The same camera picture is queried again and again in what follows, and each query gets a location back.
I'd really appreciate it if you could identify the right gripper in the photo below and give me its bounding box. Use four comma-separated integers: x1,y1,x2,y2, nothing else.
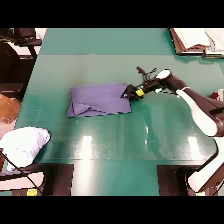
125,84,147,101

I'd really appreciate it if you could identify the purple T-shirt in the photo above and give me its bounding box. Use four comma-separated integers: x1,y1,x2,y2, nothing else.
66,82,133,119

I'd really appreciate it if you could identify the heap of clothes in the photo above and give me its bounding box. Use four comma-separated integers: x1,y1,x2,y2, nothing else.
211,87,224,101
169,27,224,60

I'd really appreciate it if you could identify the white garment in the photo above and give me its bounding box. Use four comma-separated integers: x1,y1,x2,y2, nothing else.
0,126,52,170

